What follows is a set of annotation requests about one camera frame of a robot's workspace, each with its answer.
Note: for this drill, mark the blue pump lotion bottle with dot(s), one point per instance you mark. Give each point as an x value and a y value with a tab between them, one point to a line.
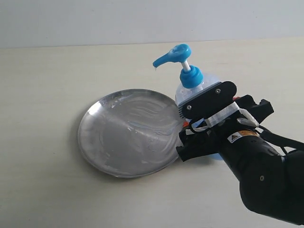
192	80

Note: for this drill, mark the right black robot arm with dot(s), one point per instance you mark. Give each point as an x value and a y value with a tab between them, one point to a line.
269	167

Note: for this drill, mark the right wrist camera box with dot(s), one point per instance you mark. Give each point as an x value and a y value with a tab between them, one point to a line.
208	101

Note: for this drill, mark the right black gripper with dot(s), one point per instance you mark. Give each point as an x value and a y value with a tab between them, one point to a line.
208	137

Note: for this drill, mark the round stainless steel plate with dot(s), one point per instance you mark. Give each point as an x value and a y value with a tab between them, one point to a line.
130	133

